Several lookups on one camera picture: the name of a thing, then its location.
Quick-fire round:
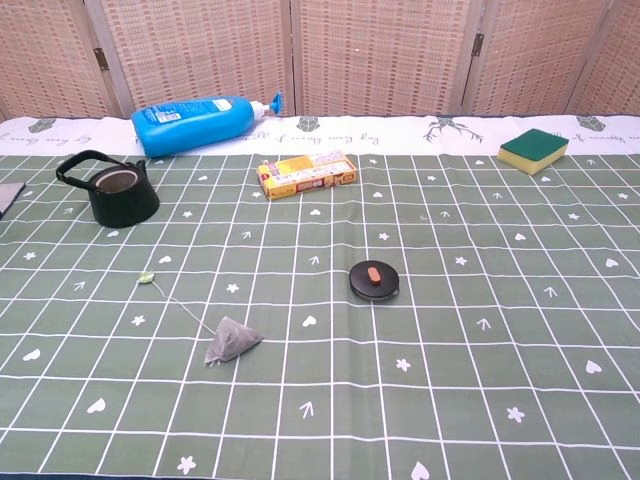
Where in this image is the grey pyramid tea bag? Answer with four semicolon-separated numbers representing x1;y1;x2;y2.
137;271;265;368

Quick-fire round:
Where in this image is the green yellow sponge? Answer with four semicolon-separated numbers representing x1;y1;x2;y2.
497;128;571;177

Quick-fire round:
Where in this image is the yellow cardboard box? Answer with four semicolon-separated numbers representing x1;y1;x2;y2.
256;153;359;202

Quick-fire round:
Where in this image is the green checked tablecloth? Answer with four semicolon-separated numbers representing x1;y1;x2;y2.
0;114;640;480

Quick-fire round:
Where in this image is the black cast iron teapot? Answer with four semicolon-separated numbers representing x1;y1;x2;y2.
55;149;161;229

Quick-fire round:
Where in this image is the black lid with orange knob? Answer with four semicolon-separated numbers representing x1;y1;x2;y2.
348;259;401;303

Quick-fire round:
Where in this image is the woven bamboo folding screen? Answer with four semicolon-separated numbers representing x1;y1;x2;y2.
0;0;640;121

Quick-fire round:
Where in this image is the blue detergent pump bottle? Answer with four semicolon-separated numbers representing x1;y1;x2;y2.
130;90;285;159

